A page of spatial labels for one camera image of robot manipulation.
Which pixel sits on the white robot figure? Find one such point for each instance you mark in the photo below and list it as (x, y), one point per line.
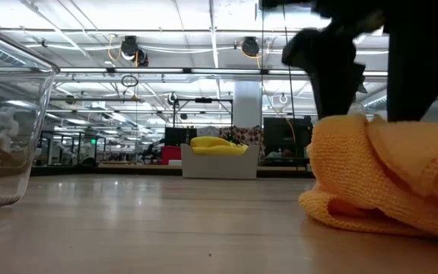
(6, 127)

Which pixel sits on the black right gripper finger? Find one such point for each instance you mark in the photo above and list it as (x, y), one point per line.
(420, 68)
(333, 76)

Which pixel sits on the red box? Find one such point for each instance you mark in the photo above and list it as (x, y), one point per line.
(171, 155)

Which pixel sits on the long ceiling light bar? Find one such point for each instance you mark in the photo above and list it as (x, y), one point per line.
(146, 70)

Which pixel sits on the large black screen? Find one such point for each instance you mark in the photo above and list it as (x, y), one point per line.
(280, 137)

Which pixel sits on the black background station frame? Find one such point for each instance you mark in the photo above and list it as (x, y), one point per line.
(203, 100)

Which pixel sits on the white square pillar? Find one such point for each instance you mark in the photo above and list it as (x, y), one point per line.
(247, 102)

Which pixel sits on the small black monitor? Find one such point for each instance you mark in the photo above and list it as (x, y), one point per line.
(179, 136)

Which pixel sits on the black metal table frame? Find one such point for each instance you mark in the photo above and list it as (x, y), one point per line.
(127, 172)

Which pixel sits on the grey plastic bin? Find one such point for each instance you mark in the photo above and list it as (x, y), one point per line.
(219, 167)

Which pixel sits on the white spray bottle grey trigger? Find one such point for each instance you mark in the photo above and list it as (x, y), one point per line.
(357, 109)

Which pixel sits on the patterned cushion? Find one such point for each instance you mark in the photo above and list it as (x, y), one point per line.
(245, 135)

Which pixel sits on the orange microfiber towel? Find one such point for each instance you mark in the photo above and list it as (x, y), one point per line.
(356, 171)

